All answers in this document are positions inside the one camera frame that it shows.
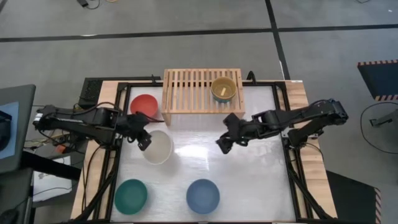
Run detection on red bowl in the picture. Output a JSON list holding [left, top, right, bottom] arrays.
[[129, 93, 159, 118]]

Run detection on grey metal stand foot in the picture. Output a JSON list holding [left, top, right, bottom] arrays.
[[369, 108, 398, 128]]

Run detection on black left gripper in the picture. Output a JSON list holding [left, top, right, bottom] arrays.
[[118, 112, 153, 152]]

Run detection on black power adapter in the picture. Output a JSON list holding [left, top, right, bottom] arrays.
[[76, 0, 100, 9]]

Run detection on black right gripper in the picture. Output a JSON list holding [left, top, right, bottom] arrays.
[[216, 112, 259, 155]]

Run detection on black aluminium table frame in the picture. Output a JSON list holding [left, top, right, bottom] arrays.
[[73, 80, 331, 224]]

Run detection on blue bowl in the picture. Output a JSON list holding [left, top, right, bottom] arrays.
[[185, 178, 221, 215]]

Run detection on wooden slatted shelf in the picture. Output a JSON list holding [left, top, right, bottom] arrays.
[[161, 68, 246, 126]]

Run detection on dark mat with striped edge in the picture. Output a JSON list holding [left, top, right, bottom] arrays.
[[356, 59, 398, 102], [325, 170, 382, 224]]

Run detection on white bowl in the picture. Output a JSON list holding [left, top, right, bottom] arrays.
[[142, 129, 174, 166]]

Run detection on black mesh box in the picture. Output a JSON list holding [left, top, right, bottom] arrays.
[[78, 77, 105, 108]]

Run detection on rainbow striped bowl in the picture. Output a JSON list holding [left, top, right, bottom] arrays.
[[210, 76, 238, 104]]

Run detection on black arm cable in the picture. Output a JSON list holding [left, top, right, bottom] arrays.
[[73, 101, 123, 113]]

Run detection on green bowl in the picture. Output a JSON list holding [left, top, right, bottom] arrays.
[[114, 178, 149, 215]]

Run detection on grey laptop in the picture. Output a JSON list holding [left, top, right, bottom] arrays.
[[0, 83, 37, 175]]

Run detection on black floor cable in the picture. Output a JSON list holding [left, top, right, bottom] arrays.
[[359, 101, 398, 156]]

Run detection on white paper sheet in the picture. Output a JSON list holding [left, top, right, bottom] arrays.
[[32, 154, 74, 203]]

